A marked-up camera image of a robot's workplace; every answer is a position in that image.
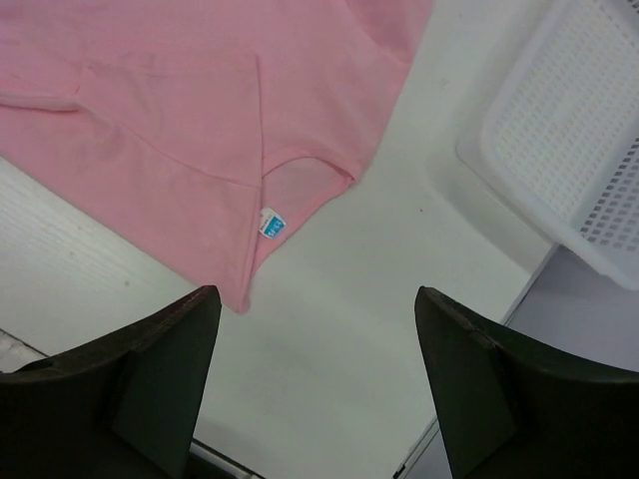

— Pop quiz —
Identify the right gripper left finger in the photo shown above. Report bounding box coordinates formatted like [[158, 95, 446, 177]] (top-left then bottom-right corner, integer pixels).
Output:
[[1, 285, 222, 478]]

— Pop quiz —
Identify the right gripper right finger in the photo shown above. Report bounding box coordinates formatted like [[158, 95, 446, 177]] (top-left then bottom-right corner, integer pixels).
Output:
[[414, 286, 638, 478]]

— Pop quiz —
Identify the pink t shirt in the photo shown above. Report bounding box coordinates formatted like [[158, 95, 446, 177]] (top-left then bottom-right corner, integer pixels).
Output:
[[1, 1, 432, 312]]

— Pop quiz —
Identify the white plastic basket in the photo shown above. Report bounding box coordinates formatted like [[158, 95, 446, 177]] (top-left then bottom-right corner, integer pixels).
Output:
[[457, 1, 638, 290]]

